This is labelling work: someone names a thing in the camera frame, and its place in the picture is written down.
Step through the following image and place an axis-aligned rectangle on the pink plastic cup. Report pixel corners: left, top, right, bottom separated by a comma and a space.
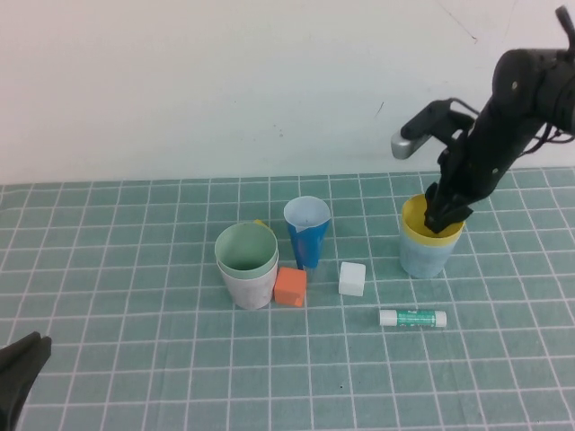
217, 255, 279, 312

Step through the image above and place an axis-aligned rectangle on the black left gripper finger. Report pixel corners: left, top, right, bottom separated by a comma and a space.
0, 330, 43, 408
0, 336, 53, 431

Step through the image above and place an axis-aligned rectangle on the green plastic cup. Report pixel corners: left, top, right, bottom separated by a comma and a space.
214, 223, 279, 280

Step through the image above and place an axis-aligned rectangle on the yellow plastic cup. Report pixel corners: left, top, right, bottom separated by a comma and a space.
401, 193, 464, 247

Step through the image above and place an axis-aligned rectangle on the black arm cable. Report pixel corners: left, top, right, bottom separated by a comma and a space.
523, 121, 575, 156

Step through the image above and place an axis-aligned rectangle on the green white glue stick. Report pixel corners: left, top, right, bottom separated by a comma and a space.
378, 308, 448, 328

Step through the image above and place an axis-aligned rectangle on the orange cube block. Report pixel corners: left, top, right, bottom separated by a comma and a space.
273, 266, 309, 309

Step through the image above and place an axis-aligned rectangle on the light blue plastic cup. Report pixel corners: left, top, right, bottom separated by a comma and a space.
399, 233, 459, 279

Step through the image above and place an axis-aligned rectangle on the blue paper cone cup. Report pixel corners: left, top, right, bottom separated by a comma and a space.
283, 196, 332, 270

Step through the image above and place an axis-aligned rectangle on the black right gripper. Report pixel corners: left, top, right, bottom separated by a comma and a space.
423, 105, 540, 234

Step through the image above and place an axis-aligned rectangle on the green checked tablecloth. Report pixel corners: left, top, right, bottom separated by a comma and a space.
0, 166, 575, 431

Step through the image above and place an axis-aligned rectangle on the white cube block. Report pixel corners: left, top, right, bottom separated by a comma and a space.
338, 261, 367, 297

